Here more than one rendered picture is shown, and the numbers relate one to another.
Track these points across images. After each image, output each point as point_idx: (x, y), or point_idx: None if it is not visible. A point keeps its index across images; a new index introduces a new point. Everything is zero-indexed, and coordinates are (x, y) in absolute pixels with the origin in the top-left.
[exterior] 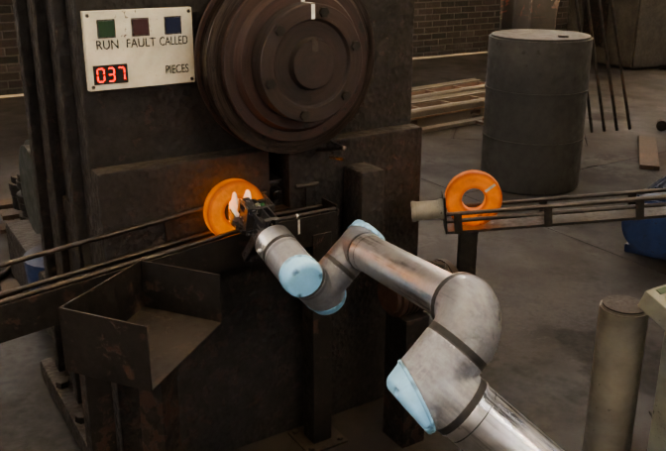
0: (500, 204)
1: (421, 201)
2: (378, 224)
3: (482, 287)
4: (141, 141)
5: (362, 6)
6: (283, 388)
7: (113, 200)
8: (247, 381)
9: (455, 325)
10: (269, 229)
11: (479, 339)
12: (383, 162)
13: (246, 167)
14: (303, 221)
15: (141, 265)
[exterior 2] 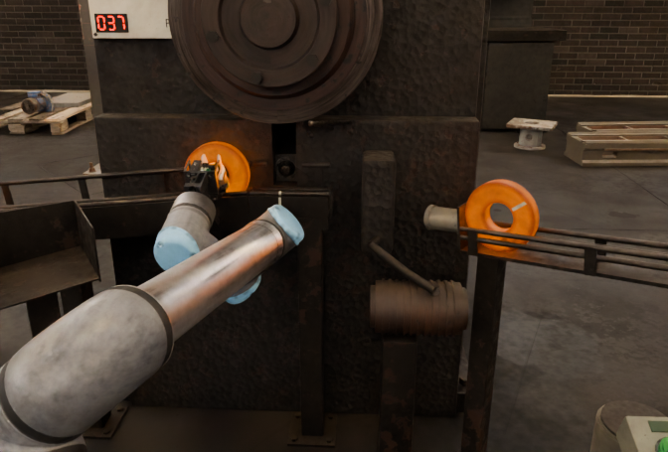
0: (531, 230)
1: (440, 208)
2: (384, 223)
3: (103, 316)
4: (148, 92)
5: None
6: (290, 368)
7: (108, 144)
8: (250, 349)
9: (15, 359)
10: (182, 195)
11: (23, 392)
12: (419, 155)
13: (245, 133)
14: (285, 201)
15: (74, 205)
